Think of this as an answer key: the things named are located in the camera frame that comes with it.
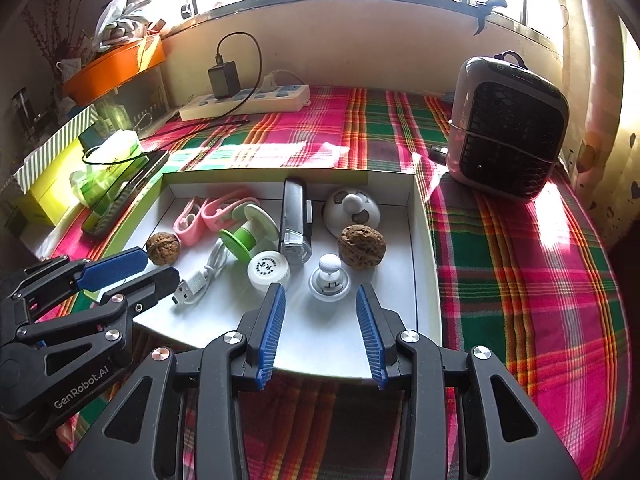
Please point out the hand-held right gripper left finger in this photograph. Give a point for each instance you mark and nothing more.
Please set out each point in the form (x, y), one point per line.
(272, 330)

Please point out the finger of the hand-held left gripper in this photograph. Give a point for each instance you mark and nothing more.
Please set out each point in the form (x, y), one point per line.
(115, 262)
(150, 282)

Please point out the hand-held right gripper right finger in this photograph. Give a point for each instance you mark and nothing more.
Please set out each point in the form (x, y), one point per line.
(370, 335)

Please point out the brown walnut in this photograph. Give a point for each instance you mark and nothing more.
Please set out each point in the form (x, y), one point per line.
(361, 247)
(161, 249)

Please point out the white round printed cap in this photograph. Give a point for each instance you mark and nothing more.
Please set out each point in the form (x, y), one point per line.
(268, 269)

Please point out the green cardboard box tray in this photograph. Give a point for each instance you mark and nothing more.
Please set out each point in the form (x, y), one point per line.
(400, 280)

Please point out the green white spool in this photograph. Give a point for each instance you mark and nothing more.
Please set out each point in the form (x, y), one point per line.
(245, 237)

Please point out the pink plastic clip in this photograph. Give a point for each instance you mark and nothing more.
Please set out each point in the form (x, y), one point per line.
(220, 212)
(187, 227)

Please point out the white round device grey patches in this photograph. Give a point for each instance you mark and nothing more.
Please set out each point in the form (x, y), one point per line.
(350, 210)

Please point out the black smartphone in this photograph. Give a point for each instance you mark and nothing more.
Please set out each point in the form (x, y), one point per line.
(125, 195)

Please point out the yellow green box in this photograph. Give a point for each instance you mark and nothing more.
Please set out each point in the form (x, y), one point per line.
(50, 190)

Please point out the green white tissue pack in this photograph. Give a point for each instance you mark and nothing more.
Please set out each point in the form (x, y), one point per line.
(110, 165)

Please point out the black flashlight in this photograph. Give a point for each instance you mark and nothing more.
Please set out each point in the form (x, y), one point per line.
(295, 220)

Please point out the small green packet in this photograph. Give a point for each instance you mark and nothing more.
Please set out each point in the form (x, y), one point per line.
(97, 137)

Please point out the plaid tablecloth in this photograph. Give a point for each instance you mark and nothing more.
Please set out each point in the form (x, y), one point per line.
(525, 285)

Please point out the clear glass case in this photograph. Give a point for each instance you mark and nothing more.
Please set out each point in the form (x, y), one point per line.
(135, 100)

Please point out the orange box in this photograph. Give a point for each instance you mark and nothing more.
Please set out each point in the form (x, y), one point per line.
(115, 70)

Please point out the black charger adapter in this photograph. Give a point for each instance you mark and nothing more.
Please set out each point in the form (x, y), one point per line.
(223, 80)

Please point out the white power strip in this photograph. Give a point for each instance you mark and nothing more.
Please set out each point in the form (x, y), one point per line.
(280, 97)

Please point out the dried red branches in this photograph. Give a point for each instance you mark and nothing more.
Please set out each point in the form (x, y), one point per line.
(45, 35)

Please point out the pile of plastic bags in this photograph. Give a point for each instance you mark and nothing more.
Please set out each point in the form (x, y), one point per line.
(122, 20)

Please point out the grey black desk heater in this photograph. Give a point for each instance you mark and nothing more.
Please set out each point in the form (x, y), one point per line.
(505, 130)

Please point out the heart print curtain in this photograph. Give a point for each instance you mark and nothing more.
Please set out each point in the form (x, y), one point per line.
(600, 110)

